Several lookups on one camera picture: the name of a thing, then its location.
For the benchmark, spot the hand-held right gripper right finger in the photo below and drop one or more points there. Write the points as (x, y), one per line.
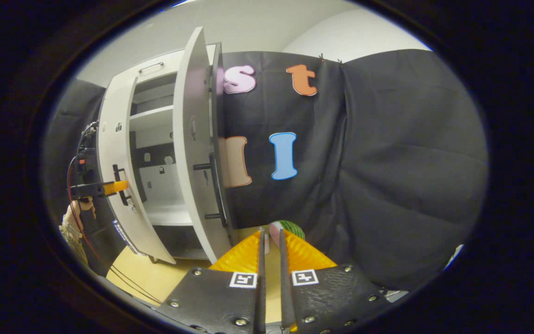
(336, 297)

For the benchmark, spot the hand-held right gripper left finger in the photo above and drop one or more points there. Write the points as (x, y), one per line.
(211, 301)

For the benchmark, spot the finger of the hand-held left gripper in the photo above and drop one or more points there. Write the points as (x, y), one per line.
(88, 190)

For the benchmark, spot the white cabinet door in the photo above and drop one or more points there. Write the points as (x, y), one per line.
(109, 139)
(190, 185)

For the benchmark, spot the white double-door shoe cabinet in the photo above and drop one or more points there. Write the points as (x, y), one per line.
(160, 185)

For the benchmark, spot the white cabinet shelf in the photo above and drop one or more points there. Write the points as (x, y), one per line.
(153, 117)

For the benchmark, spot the white cabinet drawer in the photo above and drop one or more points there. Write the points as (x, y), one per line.
(174, 62)

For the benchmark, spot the green striped ball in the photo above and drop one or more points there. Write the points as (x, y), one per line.
(290, 228)

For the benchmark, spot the black backdrop cloth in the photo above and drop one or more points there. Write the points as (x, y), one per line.
(387, 162)

